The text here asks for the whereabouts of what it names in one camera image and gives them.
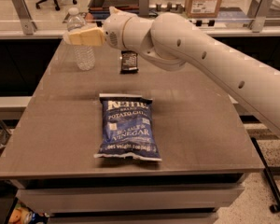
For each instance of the small black snack bar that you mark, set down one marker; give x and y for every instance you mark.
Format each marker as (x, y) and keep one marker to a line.
(129, 63)

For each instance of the blue Kettle chips bag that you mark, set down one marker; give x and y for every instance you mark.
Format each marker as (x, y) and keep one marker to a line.
(127, 128)

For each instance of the left metal glass bracket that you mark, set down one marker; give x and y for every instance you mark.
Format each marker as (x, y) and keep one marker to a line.
(27, 24)

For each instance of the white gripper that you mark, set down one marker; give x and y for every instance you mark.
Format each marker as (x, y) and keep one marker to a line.
(114, 32)

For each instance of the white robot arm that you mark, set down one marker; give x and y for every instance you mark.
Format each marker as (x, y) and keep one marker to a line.
(170, 41)

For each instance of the metal glass bracket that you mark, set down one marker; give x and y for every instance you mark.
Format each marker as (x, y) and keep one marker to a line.
(143, 8)
(258, 16)
(27, 24)

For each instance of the black table leg bar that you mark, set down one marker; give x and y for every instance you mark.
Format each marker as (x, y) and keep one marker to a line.
(274, 208)

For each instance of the brown cardboard box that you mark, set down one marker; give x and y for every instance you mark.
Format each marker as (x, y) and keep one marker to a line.
(202, 8)

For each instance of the right metal glass bracket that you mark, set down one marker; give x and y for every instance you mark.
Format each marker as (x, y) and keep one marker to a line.
(258, 16)

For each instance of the clear plastic water bottle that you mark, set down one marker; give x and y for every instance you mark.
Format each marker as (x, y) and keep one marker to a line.
(84, 55)

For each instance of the colourful snack box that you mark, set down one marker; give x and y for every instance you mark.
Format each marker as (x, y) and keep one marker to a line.
(21, 214)

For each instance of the middle metal glass bracket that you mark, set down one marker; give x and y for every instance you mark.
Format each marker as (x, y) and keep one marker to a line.
(143, 8)

